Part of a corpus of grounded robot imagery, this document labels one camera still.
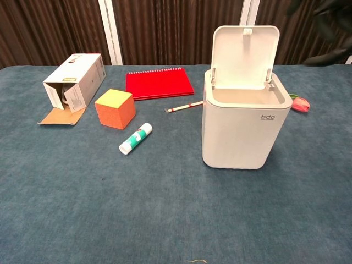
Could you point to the small yellowish thread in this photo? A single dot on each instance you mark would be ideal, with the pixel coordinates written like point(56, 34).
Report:
point(196, 260)

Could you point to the white pencil with red bands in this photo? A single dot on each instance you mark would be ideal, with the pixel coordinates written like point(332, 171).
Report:
point(182, 106)

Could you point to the white trash bin lid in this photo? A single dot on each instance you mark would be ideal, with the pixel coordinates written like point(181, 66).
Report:
point(236, 129)

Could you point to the white rounded item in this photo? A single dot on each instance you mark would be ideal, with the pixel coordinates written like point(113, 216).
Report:
point(65, 96)

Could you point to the pink tulip flower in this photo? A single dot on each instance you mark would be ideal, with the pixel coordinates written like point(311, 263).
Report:
point(300, 104)

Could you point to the white vertical frame post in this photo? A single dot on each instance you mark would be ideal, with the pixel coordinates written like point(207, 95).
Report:
point(110, 30)
point(349, 60)
point(248, 12)

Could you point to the brown pleated curtain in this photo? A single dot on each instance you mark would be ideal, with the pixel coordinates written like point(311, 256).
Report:
point(176, 30)

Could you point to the orange cube with yellow face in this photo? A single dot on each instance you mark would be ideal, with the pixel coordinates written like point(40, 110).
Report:
point(115, 110)

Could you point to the open white cardboard box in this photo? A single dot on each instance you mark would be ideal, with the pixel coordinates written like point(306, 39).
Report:
point(82, 79)

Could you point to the white green glue stick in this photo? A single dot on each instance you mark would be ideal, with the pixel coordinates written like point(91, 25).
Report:
point(135, 138)

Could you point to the red spiral notebook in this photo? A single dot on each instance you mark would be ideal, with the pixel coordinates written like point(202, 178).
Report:
point(158, 83)

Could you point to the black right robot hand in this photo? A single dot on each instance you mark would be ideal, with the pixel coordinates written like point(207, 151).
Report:
point(338, 16)

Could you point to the blue table cloth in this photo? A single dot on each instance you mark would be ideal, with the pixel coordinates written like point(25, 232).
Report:
point(137, 198)

